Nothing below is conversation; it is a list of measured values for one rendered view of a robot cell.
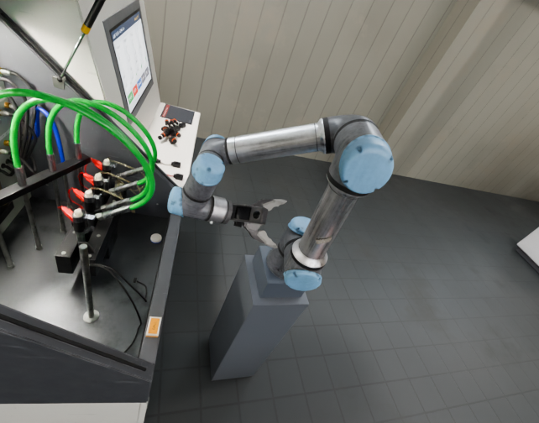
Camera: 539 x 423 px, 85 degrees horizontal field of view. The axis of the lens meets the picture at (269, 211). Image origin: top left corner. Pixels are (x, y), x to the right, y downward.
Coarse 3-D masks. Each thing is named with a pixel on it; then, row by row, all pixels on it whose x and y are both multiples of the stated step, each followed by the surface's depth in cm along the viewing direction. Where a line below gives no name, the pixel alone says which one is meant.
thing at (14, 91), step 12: (0, 96) 55; (12, 96) 56; (24, 96) 56; (36, 96) 56; (48, 96) 56; (72, 108) 58; (84, 108) 59; (96, 120) 60; (132, 144) 65; (144, 168) 69
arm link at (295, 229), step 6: (294, 222) 100; (300, 222) 101; (306, 222) 103; (288, 228) 102; (294, 228) 99; (300, 228) 98; (288, 234) 101; (294, 234) 99; (300, 234) 98; (282, 240) 106; (288, 240) 99; (294, 240) 97; (282, 246) 106; (282, 252) 106
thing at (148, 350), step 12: (180, 216) 109; (168, 228) 103; (168, 240) 100; (168, 252) 96; (168, 264) 93; (156, 276) 89; (168, 276) 90; (156, 288) 86; (168, 288) 87; (156, 300) 83; (156, 312) 81; (144, 324) 78; (144, 336) 75; (144, 348) 73; (156, 348) 74; (144, 360) 71
